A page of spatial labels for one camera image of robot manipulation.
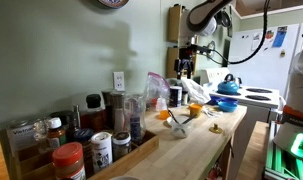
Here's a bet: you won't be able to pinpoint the gold metal lid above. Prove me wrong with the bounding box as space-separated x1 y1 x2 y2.
209 123 223 135

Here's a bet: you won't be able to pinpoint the empty clear glass jar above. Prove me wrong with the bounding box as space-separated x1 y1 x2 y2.
32 118 49 153

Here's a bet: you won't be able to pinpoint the green lit robot stand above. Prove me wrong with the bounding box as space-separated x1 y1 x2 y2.
262 121 303 180

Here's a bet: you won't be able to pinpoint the white fridge paper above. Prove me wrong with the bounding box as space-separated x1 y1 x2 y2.
250 32 263 51

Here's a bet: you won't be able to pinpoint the wooden spice tray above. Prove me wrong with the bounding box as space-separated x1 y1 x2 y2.
10 129 160 180

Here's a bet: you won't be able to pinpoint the clear zip bag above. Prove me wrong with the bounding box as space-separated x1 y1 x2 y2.
143 71 171 110

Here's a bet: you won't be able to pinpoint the dark blue white canister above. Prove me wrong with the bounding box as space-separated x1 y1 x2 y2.
169 85 183 108

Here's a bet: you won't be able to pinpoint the white crumpled cloth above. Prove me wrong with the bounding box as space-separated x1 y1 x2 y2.
180 78 212 105

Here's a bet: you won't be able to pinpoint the round wall plate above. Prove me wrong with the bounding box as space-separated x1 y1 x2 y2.
97 0 130 9

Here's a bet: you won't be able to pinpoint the white cap spice bottle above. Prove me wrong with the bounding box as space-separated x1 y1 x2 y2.
46 117 68 149

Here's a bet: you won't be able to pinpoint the dark blue bowl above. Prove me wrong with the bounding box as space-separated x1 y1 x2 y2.
208 95 223 106

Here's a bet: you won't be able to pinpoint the black stove burner coil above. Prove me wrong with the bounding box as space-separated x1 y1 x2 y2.
245 87 274 95
244 94 272 102

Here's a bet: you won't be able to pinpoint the brown bottle black cap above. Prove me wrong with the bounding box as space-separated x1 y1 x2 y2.
80 93 107 133

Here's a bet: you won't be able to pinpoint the glass jar dark contents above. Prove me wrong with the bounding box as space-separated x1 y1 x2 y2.
111 130 132 163

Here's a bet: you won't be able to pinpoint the black spoon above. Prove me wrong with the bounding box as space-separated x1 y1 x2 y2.
167 108 183 127

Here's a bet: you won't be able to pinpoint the steel pepper grinder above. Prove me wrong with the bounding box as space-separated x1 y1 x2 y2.
110 91 126 133

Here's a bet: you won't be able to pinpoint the white spice shaker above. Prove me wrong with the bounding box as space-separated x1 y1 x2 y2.
90 131 114 174

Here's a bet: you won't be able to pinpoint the white electric stove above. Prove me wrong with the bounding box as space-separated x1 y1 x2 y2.
199 67 281 180

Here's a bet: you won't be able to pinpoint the white wall outlet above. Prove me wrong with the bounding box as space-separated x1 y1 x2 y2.
112 71 126 92

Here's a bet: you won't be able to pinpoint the dark blue plate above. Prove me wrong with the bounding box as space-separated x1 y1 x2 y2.
219 96 239 104

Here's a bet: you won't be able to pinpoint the wooden overhead cabinet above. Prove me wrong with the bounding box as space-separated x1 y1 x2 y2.
230 0 303 20

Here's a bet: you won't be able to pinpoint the grey spoon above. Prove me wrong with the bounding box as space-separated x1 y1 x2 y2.
180 113 198 126

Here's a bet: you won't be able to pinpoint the white refrigerator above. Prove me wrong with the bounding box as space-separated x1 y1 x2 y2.
228 22 303 101

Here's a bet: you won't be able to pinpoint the clear bottle blue label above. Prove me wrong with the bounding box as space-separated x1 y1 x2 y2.
123 93 147 145

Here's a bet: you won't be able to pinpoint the red lid peanut butter jar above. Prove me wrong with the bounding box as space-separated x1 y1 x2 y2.
51 142 87 180

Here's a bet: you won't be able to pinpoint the blue lid jar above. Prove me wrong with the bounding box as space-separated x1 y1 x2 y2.
72 128 95 154

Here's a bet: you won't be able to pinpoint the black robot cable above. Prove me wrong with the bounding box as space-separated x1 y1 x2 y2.
196 0 272 66

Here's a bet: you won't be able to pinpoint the small orange bowl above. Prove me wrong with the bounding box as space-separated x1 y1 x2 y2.
158 109 171 121

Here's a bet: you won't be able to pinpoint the light blue bowl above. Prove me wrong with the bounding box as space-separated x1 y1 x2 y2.
217 100 239 113

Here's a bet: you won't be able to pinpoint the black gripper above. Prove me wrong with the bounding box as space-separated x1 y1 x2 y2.
173 46 196 81

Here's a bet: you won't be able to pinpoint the blue fridge flyer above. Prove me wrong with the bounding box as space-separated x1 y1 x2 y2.
272 25 288 49

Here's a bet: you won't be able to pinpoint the small metal shaker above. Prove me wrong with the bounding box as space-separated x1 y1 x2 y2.
72 104 82 130

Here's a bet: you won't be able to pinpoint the hanging black pan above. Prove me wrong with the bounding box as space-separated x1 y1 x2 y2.
215 9 233 30

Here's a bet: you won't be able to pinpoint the small clear plastic bottle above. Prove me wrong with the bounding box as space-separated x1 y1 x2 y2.
155 96 168 113

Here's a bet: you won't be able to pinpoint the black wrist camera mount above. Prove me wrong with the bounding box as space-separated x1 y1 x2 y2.
187 44 214 56

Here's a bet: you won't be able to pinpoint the blue kettle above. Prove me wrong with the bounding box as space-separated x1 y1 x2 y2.
216 73 241 95

